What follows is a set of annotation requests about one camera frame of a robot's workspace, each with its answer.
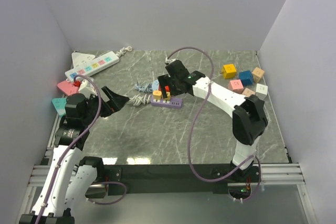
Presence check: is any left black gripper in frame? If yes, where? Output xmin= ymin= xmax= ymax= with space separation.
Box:
xmin=82 ymin=86 xmax=129 ymax=125

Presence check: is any orange plug adapter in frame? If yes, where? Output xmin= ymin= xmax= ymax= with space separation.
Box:
xmin=152 ymin=90 xmax=162 ymax=102
xmin=163 ymin=92 xmax=171 ymax=101

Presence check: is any purple power strip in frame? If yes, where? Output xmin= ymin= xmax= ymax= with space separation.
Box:
xmin=150 ymin=96 xmax=183 ymax=109

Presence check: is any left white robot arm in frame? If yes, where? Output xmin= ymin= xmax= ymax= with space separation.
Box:
xmin=19 ymin=87 xmax=129 ymax=223

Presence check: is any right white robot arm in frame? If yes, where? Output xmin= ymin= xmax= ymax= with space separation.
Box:
xmin=158 ymin=59 xmax=268 ymax=183

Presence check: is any red cube socket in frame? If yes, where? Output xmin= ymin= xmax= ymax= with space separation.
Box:
xmin=159 ymin=86 xmax=170 ymax=92

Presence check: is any blue round socket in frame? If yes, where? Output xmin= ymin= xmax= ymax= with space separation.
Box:
xmin=151 ymin=79 xmax=160 ymax=94

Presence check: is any pink triangle socket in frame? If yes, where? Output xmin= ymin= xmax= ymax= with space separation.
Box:
xmin=57 ymin=80 xmax=79 ymax=96

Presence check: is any white triangle socket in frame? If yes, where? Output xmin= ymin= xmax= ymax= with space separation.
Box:
xmin=71 ymin=51 xmax=96 ymax=68

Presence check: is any teal triangle socket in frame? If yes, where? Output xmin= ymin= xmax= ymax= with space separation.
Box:
xmin=51 ymin=98 xmax=67 ymax=117

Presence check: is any yellow cube socket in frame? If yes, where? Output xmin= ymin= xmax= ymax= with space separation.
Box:
xmin=221 ymin=64 xmax=237 ymax=79

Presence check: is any blue cube socket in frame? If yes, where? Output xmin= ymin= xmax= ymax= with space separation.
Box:
xmin=239 ymin=70 xmax=254 ymax=87

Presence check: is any light pink cube socket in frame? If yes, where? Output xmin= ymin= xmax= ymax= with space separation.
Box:
xmin=242 ymin=88 xmax=256 ymax=97

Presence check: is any tan cube socket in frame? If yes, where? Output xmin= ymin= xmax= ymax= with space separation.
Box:
xmin=252 ymin=67 xmax=265 ymax=83

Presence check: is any white cube socket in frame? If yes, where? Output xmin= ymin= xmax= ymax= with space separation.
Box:
xmin=255 ymin=83 xmax=268 ymax=100

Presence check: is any long white power strip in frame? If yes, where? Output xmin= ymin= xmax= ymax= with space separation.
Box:
xmin=65 ymin=51 xmax=120 ymax=82

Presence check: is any black base crossbar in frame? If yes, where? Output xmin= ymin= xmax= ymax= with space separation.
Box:
xmin=103 ymin=163 xmax=242 ymax=196

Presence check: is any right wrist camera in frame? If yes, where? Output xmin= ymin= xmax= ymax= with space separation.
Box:
xmin=165 ymin=57 xmax=177 ymax=66

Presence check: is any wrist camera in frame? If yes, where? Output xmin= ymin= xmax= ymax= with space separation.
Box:
xmin=72 ymin=79 xmax=98 ymax=99
xmin=165 ymin=57 xmax=177 ymax=66

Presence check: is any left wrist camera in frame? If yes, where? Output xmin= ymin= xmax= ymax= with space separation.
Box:
xmin=72 ymin=79 xmax=98 ymax=99

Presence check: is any white coiled strip cable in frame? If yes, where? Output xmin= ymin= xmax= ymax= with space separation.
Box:
xmin=125 ymin=93 xmax=153 ymax=106

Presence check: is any white braided cable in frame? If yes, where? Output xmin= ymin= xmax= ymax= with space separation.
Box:
xmin=117 ymin=46 xmax=133 ymax=57

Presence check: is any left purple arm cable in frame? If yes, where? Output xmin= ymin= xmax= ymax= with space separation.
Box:
xmin=34 ymin=74 xmax=127 ymax=224

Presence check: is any aluminium frame rail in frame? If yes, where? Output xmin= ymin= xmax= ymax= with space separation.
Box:
xmin=27 ymin=163 xmax=306 ymax=187

